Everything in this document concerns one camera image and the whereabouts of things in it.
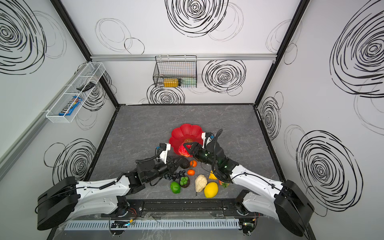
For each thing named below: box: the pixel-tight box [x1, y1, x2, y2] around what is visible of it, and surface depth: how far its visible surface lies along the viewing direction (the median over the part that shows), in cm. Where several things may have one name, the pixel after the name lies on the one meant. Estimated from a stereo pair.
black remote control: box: [76, 81, 96, 92], surface depth 82 cm
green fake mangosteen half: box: [179, 176, 191, 188], surface depth 79 cm
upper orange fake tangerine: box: [189, 160, 198, 168], surface depth 88 cm
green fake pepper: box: [170, 181, 181, 194], surface depth 79 cm
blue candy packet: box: [58, 96, 83, 116], surface depth 72 cm
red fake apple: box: [178, 143, 192, 158], surface depth 74 cm
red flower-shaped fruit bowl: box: [169, 123, 204, 156], surface depth 103 cm
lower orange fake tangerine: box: [187, 169, 196, 176], surface depth 85 cm
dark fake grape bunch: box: [164, 170, 186, 181], surface depth 84 cm
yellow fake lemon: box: [204, 182, 219, 199], surface depth 78 cm
